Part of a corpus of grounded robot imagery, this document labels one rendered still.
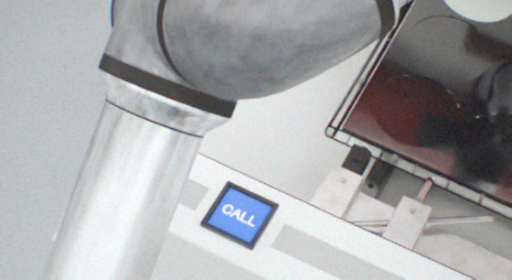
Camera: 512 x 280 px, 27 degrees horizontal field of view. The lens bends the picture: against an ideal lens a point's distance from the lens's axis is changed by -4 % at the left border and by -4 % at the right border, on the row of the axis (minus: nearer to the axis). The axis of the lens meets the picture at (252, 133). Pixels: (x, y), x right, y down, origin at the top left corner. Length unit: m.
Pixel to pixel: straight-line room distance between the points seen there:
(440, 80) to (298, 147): 0.18
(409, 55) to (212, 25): 0.56
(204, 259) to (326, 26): 0.37
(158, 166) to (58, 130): 1.46
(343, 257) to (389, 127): 0.22
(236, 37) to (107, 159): 0.17
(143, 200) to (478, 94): 0.52
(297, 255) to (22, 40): 1.53
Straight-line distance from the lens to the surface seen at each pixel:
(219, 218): 1.05
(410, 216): 1.15
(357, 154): 1.18
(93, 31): 2.49
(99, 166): 0.87
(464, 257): 1.16
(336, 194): 1.15
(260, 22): 0.75
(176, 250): 1.07
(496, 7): 1.37
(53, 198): 2.23
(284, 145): 1.28
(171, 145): 0.86
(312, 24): 0.75
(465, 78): 1.28
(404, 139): 1.21
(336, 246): 1.05
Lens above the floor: 1.85
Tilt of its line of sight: 53 degrees down
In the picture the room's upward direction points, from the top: 6 degrees clockwise
